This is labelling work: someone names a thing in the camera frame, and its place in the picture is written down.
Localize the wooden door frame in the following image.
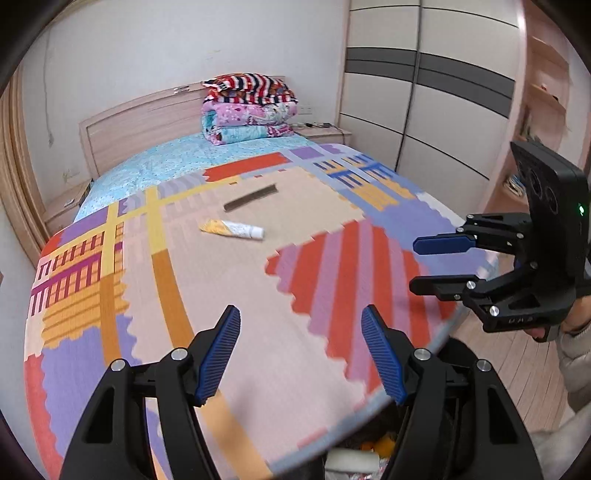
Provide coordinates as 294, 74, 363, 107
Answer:
0, 67, 50, 266

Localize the grey comb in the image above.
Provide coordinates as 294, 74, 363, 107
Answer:
223, 184, 277, 212

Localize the yellow white ointment tube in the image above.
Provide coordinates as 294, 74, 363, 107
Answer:
199, 219, 264, 241

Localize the colourful patterned bedspread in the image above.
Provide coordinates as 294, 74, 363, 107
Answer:
24, 145, 497, 479

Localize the wooden nightstand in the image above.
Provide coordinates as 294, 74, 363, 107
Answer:
43, 179, 93, 236
291, 123, 352, 146

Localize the pink wooden bookshelf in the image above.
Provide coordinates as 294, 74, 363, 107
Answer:
481, 1, 590, 213

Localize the white sliding wardrobe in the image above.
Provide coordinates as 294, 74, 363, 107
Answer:
339, 1, 523, 215

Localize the light blue floral sheet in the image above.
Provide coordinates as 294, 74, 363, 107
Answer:
75, 133, 312, 221

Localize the wooden headboard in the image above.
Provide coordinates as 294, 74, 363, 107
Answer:
79, 83, 207, 180

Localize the striped red folded blanket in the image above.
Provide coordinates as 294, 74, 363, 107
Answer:
201, 73, 297, 106

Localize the pink floral folded quilt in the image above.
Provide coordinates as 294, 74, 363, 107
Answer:
201, 101, 297, 146

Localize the right wooden nightstand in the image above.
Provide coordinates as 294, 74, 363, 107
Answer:
291, 123, 352, 146

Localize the left wooden nightstand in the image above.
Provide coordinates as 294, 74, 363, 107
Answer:
43, 179, 93, 236

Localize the person's right hand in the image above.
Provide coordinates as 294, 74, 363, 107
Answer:
528, 294, 591, 345

